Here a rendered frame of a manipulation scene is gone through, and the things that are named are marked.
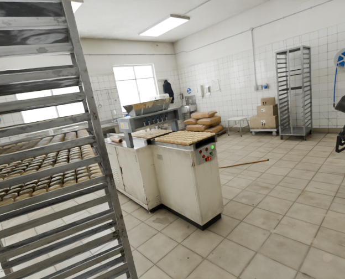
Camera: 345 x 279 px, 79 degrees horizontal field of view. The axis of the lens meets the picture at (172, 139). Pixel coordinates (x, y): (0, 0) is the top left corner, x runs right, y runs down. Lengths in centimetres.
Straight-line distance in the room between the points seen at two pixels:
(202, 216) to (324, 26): 450
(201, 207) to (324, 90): 409
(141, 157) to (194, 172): 71
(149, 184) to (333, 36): 450
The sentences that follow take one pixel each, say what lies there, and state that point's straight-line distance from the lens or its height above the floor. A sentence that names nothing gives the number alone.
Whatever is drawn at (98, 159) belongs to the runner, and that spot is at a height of 114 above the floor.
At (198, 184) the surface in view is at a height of 51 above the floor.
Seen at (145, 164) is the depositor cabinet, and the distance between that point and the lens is 241.
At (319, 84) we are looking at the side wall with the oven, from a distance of 549.
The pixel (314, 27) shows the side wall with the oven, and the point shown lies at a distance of 555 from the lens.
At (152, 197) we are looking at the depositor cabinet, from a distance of 257.
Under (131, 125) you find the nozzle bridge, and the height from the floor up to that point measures 110.
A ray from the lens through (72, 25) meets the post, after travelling 94.
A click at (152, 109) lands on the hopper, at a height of 122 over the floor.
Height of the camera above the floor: 136
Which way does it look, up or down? 12 degrees down
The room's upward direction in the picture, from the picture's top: 10 degrees counter-clockwise
